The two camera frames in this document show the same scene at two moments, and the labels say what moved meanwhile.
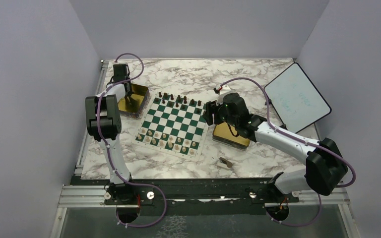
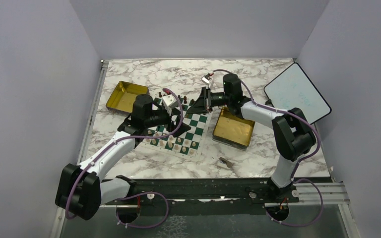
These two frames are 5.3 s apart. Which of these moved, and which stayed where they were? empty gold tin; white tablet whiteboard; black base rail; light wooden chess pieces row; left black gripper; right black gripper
Moved: right black gripper; left black gripper
Stayed: white tablet whiteboard; black base rail; empty gold tin; light wooden chess pieces row
